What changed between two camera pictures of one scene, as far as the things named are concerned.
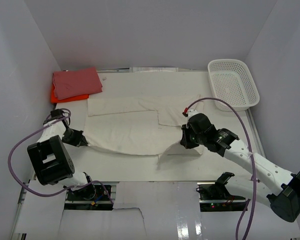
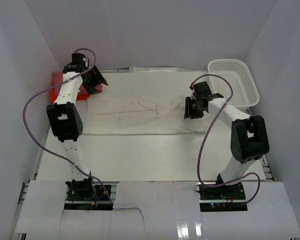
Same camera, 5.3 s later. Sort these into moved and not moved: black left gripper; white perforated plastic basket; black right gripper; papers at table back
Moved: black right gripper; black left gripper
Not moved: papers at table back; white perforated plastic basket
